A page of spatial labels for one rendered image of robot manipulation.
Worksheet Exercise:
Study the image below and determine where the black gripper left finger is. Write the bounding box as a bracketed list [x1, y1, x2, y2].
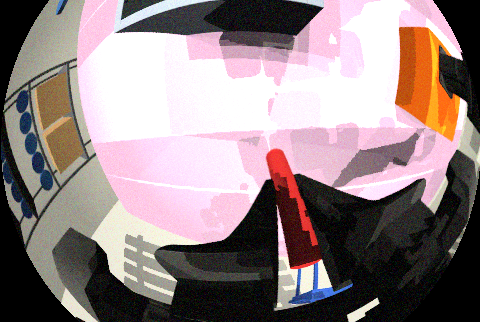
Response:
[153, 179, 279, 309]

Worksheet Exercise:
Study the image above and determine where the red peg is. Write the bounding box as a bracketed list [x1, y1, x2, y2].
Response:
[265, 149, 323, 270]

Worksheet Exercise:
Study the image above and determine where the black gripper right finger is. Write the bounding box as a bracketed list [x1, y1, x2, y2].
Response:
[293, 173, 427, 293]

